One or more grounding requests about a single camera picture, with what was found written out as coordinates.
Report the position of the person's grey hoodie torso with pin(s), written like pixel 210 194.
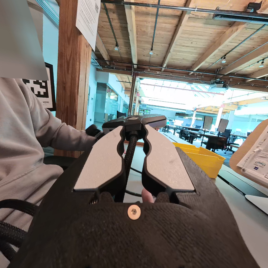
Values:
pixel 16 157

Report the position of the black ceiling track rail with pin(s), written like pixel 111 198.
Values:
pixel 240 17

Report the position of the white wipe packet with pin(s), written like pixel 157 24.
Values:
pixel 256 168

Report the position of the wooden post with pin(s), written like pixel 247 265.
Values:
pixel 71 73

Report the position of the white paper notice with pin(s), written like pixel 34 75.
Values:
pixel 88 21

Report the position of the round wooden board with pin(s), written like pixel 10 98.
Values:
pixel 240 150

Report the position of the yellow plastic bin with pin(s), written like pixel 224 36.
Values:
pixel 207 165

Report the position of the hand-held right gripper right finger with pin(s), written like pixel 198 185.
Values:
pixel 167 159

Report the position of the ceiling projector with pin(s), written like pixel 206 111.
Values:
pixel 217 87

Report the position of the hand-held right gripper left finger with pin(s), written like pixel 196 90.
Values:
pixel 100 159

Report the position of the white instruction sheet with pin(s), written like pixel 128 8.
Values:
pixel 261 150

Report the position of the black office chair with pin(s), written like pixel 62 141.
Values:
pixel 225 138

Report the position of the black chair seat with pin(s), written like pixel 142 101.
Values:
pixel 56 161

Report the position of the standing whiteboard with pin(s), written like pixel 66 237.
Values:
pixel 222 125
pixel 207 122

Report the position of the person's right hand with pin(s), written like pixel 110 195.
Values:
pixel 147 196

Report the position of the long office table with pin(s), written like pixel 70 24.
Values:
pixel 196 133

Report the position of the person's left forearm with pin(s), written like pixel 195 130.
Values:
pixel 71 136

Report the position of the white flat pad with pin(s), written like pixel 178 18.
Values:
pixel 258 204

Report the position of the framed black white poster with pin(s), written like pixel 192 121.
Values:
pixel 39 90

